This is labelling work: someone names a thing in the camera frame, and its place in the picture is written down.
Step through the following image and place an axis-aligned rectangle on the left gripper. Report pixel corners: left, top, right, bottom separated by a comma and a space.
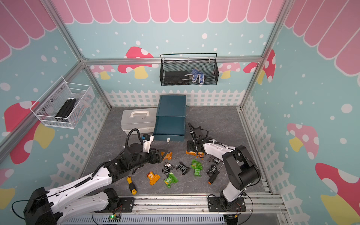
129, 148, 168, 170

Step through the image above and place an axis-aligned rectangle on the orange cookie pack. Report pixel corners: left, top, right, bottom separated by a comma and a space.
147, 171, 161, 186
161, 151, 173, 161
186, 151, 197, 156

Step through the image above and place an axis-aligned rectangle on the orange cookie pack front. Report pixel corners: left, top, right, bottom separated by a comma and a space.
147, 171, 161, 186

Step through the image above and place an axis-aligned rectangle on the teal drawer cabinet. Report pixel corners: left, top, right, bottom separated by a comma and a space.
153, 95, 186, 142

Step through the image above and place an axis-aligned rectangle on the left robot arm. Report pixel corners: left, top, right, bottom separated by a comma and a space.
23, 135, 168, 225

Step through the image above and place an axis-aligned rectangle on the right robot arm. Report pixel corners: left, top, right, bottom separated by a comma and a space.
187, 123, 261, 204

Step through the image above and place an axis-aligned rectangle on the black cookie pack far right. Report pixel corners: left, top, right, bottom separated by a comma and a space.
209, 156, 222, 165

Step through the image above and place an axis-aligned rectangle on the black cookie pack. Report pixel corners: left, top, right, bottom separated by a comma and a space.
209, 156, 222, 165
207, 165, 219, 177
176, 162, 191, 175
162, 162, 175, 177

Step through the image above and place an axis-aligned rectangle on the green cookie pack right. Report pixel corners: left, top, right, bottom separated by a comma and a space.
191, 159, 203, 177

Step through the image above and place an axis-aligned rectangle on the green cookie pack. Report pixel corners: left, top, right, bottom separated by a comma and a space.
164, 172, 179, 188
191, 159, 203, 177

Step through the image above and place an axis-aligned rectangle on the yellow black screwdriver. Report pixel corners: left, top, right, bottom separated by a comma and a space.
126, 176, 137, 195

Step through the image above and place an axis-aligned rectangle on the black cookie pack left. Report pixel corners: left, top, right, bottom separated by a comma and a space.
162, 162, 175, 177

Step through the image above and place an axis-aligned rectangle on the black cookie pack centre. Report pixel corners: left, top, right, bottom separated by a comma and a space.
176, 162, 191, 175

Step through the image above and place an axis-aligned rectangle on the grey plastic toolbox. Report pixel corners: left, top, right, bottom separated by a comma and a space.
121, 108, 157, 134

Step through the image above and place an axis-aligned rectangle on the orange black screwdriver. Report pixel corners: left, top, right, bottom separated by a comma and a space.
208, 166, 222, 185

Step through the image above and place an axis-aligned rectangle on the green cookie pack front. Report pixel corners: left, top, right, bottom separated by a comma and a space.
164, 172, 179, 188

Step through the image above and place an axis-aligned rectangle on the blue white item in basket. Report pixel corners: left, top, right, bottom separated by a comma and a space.
182, 67, 205, 84

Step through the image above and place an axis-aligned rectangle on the small green circuit board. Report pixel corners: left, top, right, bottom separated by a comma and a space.
107, 214, 121, 223

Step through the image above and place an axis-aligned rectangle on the black box in white basket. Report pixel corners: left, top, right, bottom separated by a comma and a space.
54, 97, 77, 122

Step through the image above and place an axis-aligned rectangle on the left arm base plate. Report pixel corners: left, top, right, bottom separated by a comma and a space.
111, 197, 135, 213

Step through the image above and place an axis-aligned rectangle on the black wire wall basket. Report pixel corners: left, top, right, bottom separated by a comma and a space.
159, 53, 219, 86

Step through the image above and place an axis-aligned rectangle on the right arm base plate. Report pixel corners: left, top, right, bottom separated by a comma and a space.
207, 195, 247, 212

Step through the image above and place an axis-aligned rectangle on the white wire wall basket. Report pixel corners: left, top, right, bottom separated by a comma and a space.
30, 77, 95, 129

